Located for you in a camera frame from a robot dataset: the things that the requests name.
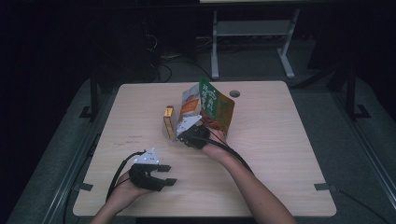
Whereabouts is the person's right hand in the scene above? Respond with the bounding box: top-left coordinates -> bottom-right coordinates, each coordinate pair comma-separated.
200,127 -> 233,165

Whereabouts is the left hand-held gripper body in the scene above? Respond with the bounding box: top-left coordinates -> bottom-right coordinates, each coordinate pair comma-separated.
128,147 -> 166,192

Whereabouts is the person's left hand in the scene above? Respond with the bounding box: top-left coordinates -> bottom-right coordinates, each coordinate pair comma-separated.
106,171 -> 151,209

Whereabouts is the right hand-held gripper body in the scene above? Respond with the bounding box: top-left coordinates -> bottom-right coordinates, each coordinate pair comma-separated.
176,114 -> 211,150

